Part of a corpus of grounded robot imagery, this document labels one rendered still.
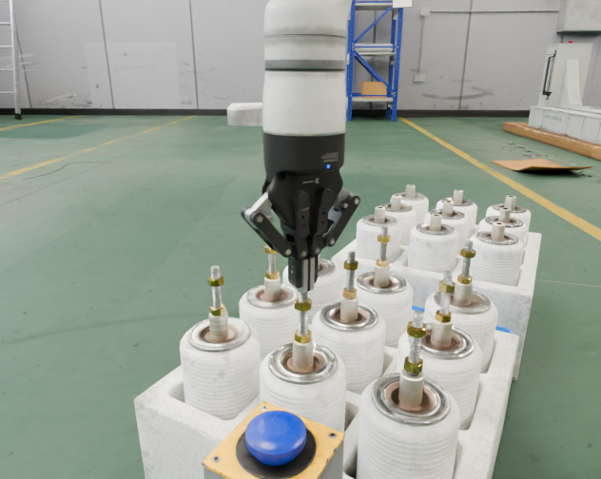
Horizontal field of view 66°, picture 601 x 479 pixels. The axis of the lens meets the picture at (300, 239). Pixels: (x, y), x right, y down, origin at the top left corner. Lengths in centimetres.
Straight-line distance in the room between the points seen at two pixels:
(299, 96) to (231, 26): 638
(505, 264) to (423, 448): 54
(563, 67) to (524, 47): 227
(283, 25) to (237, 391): 39
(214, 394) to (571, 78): 453
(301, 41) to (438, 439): 36
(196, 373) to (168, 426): 7
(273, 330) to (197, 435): 16
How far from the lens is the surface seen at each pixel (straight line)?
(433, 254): 95
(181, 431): 59
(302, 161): 40
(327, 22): 40
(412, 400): 48
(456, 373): 56
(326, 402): 50
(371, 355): 60
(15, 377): 108
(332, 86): 40
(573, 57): 492
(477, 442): 57
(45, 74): 768
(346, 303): 59
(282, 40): 40
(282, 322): 63
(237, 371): 56
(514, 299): 92
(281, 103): 40
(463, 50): 686
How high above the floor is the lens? 55
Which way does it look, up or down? 20 degrees down
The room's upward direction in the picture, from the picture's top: straight up
